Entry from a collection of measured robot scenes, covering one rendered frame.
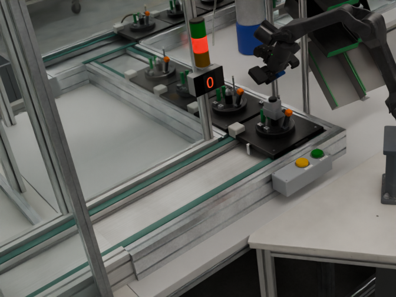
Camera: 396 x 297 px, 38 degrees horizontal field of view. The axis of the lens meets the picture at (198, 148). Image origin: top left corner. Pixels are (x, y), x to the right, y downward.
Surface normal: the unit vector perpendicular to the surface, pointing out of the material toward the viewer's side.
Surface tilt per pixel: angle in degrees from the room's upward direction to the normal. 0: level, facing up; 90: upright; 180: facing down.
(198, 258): 0
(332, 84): 45
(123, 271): 90
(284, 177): 0
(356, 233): 0
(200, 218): 90
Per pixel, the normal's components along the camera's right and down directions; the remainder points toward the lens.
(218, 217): 0.60, 0.36
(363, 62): 0.22, -0.29
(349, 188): -0.14, -0.84
